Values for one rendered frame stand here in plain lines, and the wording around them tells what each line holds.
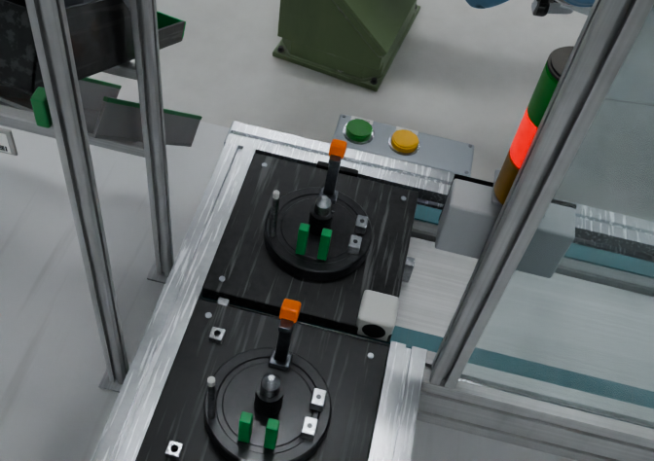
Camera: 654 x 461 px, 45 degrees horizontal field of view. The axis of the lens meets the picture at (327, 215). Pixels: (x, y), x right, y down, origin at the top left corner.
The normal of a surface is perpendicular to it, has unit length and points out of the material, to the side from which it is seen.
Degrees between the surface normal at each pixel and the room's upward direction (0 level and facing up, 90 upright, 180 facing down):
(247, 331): 0
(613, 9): 90
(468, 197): 0
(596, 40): 90
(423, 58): 0
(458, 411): 90
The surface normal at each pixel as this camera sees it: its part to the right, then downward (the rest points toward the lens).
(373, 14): 0.69, -0.24
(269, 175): 0.11, -0.62
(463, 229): -0.22, 0.75
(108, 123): 0.92, 0.36
